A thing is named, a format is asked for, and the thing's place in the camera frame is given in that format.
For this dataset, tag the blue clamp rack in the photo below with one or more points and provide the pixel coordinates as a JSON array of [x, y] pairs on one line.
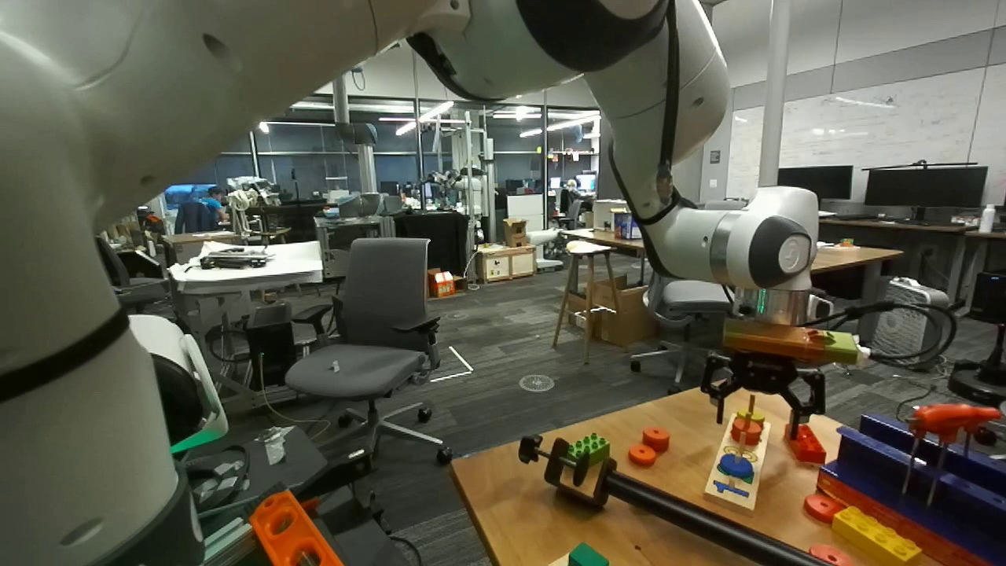
[[948, 501]]

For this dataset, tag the wooden stool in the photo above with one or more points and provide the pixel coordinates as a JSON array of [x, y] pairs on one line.
[[588, 283]]

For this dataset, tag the round orange block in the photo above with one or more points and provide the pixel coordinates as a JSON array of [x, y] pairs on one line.
[[655, 439], [747, 428], [643, 457]]

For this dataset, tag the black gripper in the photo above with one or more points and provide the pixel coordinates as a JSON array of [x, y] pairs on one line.
[[769, 376]]

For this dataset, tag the round blue block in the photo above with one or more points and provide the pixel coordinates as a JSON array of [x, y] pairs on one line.
[[737, 465]]

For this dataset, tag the yellow lego block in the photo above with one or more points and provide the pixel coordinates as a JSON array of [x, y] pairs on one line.
[[875, 539]]

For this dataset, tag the grey office chair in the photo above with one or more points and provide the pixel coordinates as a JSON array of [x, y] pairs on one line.
[[384, 338]]

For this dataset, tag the green lego block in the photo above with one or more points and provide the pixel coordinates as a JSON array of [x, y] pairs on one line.
[[592, 449]]

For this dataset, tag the long black bar clamp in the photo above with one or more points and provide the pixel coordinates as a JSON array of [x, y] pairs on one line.
[[592, 478]]

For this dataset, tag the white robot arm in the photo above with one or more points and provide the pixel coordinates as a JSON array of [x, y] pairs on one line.
[[105, 104]]

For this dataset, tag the red lego block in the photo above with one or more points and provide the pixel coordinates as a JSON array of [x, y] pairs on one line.
[[805, 449]]

